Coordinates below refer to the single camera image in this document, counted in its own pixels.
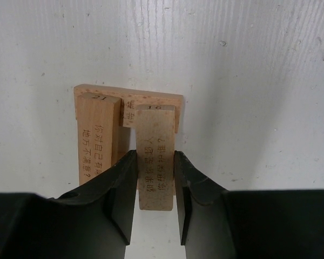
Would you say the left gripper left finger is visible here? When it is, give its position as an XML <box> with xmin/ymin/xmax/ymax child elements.
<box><xmin>0</xmin><ymin>151</ymin><xmax>138</xmax><ymax>258</ymax></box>

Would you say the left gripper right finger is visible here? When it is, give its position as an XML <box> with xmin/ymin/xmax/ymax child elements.
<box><xmin>174</xmin><ymin>151</ymin><xmax>324</xmax><ymax>258</ymax></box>

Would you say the wood block three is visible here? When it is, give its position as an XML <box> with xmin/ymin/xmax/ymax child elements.
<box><xmin>76</xmin><ymin>92</ymin><xmax>121</xmax><ymax>185</ymax></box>

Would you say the wood block two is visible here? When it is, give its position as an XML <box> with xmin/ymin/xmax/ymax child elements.
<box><xmin>135</xmin><ymin>105</ymin><xmax>176</xmax><ymax>211</ymax></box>

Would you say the wood block four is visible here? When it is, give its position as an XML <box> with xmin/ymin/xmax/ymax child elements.
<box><xmin>73</xmin><ymin>84</ymin><xmax>183</xmax><ymax>133</ymax></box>

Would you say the wood block five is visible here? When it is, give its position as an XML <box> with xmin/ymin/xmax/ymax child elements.
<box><xmin>119</xmin><ymin>97</ymin><xmax>136</xmax><ymax>128</ymax></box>

